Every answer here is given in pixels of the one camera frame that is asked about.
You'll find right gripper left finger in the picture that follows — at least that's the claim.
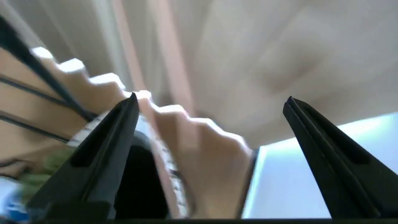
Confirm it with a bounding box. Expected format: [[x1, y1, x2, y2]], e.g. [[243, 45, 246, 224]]
[[26, 92, 141, 219]]

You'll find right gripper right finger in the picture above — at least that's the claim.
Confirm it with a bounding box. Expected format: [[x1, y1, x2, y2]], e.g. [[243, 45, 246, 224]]
[[282, 95, 398, 219]]

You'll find white laundry basket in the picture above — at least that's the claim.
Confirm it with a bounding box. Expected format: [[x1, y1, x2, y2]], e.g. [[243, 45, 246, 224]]
[[67, 111, 192, 219]]

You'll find black clothes rack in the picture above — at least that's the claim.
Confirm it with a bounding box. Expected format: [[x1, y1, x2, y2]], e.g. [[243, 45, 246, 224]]
[[0, 15, 98, 143]]

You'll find green garment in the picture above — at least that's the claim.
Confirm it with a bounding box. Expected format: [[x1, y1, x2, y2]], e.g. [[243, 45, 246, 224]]
[[17, 146, 76, 202]]

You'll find beige curtain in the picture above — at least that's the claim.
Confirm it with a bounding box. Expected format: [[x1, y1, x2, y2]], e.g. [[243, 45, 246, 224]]
[[0, 0, 398, 150]]

